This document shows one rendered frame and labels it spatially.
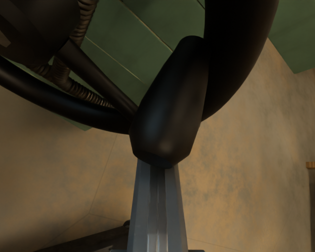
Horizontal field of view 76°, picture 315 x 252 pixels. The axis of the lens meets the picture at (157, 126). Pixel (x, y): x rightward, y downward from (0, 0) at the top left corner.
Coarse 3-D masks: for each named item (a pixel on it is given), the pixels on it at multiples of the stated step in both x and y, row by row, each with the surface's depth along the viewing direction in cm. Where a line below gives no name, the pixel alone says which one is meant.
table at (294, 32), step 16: (288, 0) 23; (304, 0) 22; (288, 16) 24; (304, 16) 23; (272, 32) 26; (288, 32) 25; (304, 32) 25; (288, 48) 27; (304, 48) 26; (288, 64) 29; (304, 64) 28
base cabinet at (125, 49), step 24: (120, 0) 30; (96, 24) 35; (120, 24) 34; (144, 24) 32; (96, 48) 40; (120, 48) 38; (144, 48) 36; (168, 48) 34; (72, 72) 52; (120, 72) 45; (144, 72) 42; (72, 120) 86
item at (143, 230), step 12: (144, 168) 8; (156, 168) 8; (144, 180) 8; (156, 180) 8; (144, 192) 7; (156, 192) 7; (132, 204) 7; (144, 204) 7; (156, 204) 7; (132, 216) 7; (144, 216) 7; (156, 216) 7; (132, 228) 6; (144, 228) 6; (156, 228) 6; (132, 240) 6; (144, 240) 6; (156, 240) 6
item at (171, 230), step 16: (160, 176) 8; (176, 176) 8; (160, 192) 7; (176, 192) 7; (160, 208) 7; (176, 208) 7; (160, 224) 6; (176, 224) 6; (160, 240) 6; (176, 240) 6
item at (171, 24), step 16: (128, 0) 29; (144, 0) 28; (160, 0) 28; (176, 0) 27; (192, 0) 26; (144, 16) 31; (160, 16) 30; (176, 16) 29; (192, 16) 28; (160, 32) 32; (176, 32) 31; (192, 32) 30
